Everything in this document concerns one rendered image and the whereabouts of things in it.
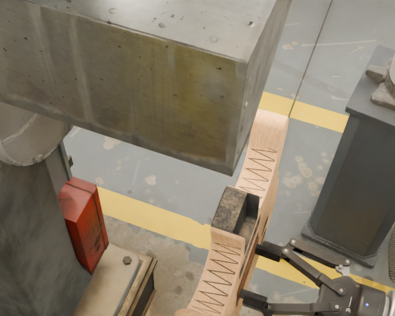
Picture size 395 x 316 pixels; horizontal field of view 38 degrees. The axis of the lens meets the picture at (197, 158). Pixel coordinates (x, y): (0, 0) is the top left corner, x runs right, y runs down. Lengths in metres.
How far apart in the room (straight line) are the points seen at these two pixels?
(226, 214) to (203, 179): 1.49
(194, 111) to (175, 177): 1.73
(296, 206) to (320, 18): 1.10
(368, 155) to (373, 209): 0.24
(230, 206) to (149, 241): 1.36
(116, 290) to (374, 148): 0.82
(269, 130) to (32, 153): 0.32
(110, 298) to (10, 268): 0.48
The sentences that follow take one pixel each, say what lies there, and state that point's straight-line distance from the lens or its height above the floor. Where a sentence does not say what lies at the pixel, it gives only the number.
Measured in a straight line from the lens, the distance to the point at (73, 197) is 1.43.
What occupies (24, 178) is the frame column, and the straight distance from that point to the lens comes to 1.13.
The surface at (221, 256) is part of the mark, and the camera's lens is 0.74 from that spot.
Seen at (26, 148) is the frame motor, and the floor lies 1.21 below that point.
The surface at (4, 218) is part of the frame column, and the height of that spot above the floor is 0.88.
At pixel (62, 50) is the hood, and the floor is 1.48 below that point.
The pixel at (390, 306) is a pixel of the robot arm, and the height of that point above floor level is 1.04.
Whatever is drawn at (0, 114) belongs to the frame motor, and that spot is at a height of 1.29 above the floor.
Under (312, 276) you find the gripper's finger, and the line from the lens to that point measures 0.90.
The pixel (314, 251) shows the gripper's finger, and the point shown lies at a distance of 0.90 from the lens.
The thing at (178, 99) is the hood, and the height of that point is 1.47.
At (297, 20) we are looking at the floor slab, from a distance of 2.87.
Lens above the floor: 1.81
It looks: 54 degrees down
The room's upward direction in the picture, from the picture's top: 3 degrees clockwise
